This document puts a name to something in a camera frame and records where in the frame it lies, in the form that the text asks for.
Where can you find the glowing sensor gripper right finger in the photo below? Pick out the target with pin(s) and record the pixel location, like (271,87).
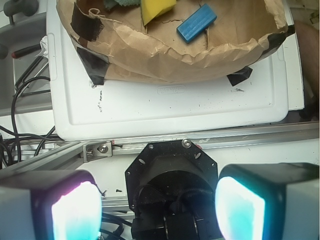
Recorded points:
(274,201)

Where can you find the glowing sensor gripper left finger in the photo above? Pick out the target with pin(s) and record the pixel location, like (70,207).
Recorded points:
(50,205)

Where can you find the blue rectangular block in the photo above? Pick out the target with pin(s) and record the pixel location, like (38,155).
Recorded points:
(194,25)

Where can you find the brown paper bag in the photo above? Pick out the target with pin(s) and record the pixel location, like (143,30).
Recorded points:
(117,45)

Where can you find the teal terry cloth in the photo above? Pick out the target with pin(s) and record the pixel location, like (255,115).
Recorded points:
(109,4)

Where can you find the yellow sponge wedge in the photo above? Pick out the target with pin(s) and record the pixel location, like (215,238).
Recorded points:
(151,9)

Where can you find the silver corner bracket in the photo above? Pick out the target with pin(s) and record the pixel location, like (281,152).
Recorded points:
(96,150)

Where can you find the aluminium extrusion rail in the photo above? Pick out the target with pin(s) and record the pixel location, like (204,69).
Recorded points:
(212,139)

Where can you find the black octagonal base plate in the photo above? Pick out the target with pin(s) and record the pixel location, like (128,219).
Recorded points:
(164,176)

